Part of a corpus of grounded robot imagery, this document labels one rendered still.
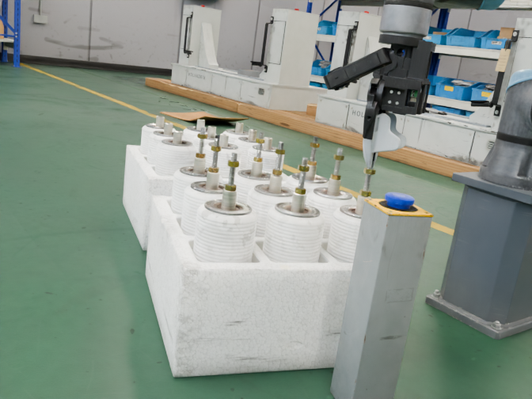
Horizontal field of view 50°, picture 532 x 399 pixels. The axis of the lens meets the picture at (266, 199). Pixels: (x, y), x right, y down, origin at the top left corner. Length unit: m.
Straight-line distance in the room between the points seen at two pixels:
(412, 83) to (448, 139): 2.21
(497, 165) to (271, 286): 0.57
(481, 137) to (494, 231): 1.79
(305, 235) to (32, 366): 0.46
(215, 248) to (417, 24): 0.46
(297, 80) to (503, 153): 3.23
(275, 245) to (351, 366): 0.22
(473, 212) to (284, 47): 3.15
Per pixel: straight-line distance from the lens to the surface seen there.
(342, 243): 0.96
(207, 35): 5.45
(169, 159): 1.37
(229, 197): 0.88
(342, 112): 3.63
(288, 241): 0.90
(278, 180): 1.02
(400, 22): 0.91
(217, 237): 0.86
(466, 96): 6.37
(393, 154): 3.23
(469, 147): 3.03
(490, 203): 1.23
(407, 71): 0.93
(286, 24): 4.25
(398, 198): 0.78
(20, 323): 1.06
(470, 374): 1.09
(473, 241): 1.26
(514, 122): 1.23
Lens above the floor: 0.50
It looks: 15 degrees down
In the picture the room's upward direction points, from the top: 8 degrees clockwise
